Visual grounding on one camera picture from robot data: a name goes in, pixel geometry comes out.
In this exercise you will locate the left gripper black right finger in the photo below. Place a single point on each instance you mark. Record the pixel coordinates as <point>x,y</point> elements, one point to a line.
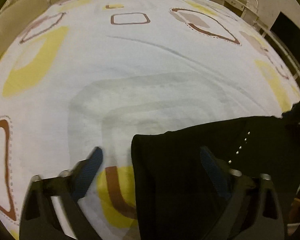
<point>252,209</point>

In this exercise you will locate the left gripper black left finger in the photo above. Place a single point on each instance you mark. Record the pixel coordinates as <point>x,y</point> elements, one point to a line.
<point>38,217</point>

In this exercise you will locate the black pants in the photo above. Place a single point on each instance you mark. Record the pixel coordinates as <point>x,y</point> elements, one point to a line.
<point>174,197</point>

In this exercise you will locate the patterned white bed sheet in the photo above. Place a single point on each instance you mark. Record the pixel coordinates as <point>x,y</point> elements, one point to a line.
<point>95,73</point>

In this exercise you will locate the white vanity dresser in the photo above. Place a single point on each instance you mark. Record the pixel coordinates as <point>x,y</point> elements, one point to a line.
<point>245,9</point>

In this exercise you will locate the black wall television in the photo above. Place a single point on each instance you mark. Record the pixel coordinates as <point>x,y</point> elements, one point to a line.
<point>289,33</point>

